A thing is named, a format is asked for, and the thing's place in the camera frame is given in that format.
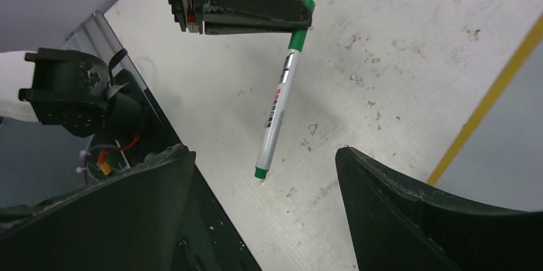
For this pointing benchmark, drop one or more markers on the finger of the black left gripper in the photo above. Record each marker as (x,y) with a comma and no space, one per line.
(228,17)

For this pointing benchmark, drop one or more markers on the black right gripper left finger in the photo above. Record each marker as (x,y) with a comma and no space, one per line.
(125,222)

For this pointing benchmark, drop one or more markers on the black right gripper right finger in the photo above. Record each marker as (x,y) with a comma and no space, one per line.
(400,223)

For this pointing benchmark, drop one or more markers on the green capped whiteboard marker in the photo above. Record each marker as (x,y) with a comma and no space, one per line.
(275,118)

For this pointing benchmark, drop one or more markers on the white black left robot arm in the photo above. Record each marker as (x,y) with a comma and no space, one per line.
(78,91)

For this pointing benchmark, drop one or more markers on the yellow framed whiteboard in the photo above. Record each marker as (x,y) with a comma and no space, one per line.
(496,158)

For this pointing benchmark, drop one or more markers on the aluminium front rail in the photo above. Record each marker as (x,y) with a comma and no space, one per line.
(96,36)

